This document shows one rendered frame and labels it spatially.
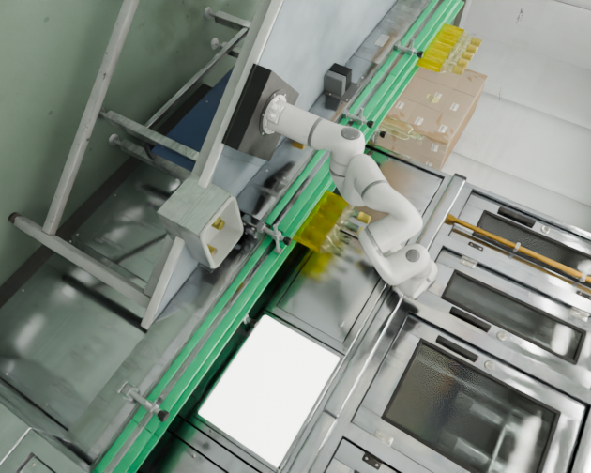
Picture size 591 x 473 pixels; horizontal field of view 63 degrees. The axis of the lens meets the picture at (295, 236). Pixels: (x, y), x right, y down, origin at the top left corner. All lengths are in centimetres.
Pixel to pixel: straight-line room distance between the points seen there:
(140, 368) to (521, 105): 631
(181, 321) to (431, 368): 87
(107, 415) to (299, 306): 72
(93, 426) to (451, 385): 114
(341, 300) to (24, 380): 115
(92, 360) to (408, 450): 112
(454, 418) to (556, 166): 515
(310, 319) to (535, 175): 498
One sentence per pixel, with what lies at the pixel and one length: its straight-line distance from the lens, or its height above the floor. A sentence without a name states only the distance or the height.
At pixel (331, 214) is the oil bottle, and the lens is 177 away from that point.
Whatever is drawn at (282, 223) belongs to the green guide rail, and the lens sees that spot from 163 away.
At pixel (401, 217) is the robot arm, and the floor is 133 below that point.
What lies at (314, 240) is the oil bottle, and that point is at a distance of 172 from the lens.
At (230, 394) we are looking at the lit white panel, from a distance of 169.
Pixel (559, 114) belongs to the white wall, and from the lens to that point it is 724.
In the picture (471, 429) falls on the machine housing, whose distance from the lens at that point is 177.
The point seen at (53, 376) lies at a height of 47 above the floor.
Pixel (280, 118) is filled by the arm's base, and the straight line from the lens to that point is 148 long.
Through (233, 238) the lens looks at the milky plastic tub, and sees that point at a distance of 163.
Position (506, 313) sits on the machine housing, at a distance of 193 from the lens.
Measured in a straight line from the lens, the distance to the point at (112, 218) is 216.
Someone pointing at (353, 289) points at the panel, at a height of 122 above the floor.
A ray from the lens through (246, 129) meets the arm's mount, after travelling 144.
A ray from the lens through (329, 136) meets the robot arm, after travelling 142.
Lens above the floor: 149
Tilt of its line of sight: 17 degrees down
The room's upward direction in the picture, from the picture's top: 117 degrees clockwise
